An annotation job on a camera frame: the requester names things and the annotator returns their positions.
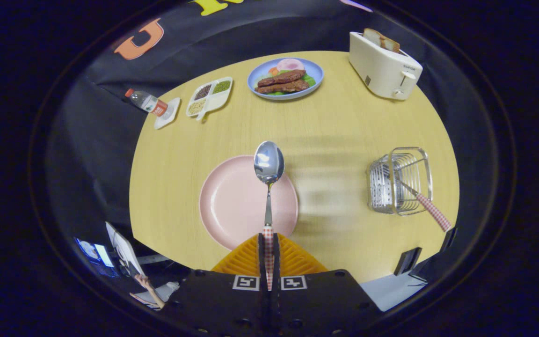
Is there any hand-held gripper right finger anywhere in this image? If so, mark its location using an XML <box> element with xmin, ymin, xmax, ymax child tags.
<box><xmin>268</xmin><ymin>233</ymin><xmax>382</xmax><ymax>337</ymax></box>

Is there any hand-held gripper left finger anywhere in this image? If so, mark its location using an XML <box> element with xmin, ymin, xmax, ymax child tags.
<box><xmin>162</xmin><ymin>233</ymin><xmax>269</xmax><ymax>337</ymax></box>

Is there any spoon with checked handle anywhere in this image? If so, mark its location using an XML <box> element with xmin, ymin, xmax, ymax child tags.
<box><xmin>254</xmin><ymin>141</ymin><xmax>285</xmax><ymax>291</ymax></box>

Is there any fork with checked handle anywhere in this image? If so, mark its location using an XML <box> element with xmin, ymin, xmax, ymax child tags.
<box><xmin>384</xmin><ymin>166</ymin><xmax>452</xmax><ymax>233</ymax></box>

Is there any pink plate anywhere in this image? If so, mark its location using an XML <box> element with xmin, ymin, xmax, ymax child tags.
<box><xmin>199</xmin><ymin>155</ymin><xmax>299</xmax><ymax>251</ymax></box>

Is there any black rectangular object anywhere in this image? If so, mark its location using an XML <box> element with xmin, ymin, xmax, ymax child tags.
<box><xmin>393</xmin><ymin>247</ymin><xmax>422</xmax><ymax>276</ymax></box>

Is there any white board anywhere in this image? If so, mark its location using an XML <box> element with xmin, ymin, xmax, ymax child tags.
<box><xmin>106</xmin><ymin>221</ymin><xmax>146</xmax><ymax>278</ymax></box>

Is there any white divided condiment tray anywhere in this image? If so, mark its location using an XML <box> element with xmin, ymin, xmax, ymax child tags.
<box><xmin>185</xmin><ymin>76</ymin><xmax>233</xmax><ymax>122</ymax></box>

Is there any white square coaster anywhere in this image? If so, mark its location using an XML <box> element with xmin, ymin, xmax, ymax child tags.
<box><xmin>153</xmin><ymin>97</ymin><xmax>181</xmax><ymax>130</ymax></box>

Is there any brown steak slice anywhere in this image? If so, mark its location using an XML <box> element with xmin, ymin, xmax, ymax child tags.
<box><xmin>257</xmin><ymin>69</ymin><xmax>306</xmax><ymax>88</ymax></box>
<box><xmin>255</xmin><ymin>79</ymin><xmax>310</xmax><ymax>94</ymax></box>

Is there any computer monitor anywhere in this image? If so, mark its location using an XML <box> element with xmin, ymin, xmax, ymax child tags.
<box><xmin>74</xmin><ymin>236</ymin><xmax>116</xmax><ymax>270</ymax></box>

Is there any blue plate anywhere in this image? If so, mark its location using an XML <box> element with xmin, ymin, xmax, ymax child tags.
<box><xmin>247</xmin><ymin>57</ymin><xmax>324</xmax><ymax>101</ymax></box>

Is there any clear water bottle red label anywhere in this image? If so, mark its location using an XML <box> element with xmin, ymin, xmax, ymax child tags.
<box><xmin>125</xmin><ymin>88</ymin><xmax>169</xmax><ymax>117</ymax></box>

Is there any pink ham slice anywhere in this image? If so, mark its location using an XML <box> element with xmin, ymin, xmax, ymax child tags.
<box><xmin>275</xmin><ymin>59</ymin><xmax>306</xmax><ymax>72</ymax></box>

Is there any cream toaster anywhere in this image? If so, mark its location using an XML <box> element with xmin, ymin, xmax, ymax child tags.
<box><xmin>349</xmin><ymin>31</ymin><xmax>423</xmax><ymax>101</ymax></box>

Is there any metal wire basket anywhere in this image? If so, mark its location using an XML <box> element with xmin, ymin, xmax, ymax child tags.
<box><xmin>367</xmin><ymin>147</ymin><xmax>434</xmax><ymax>216</ymax></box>

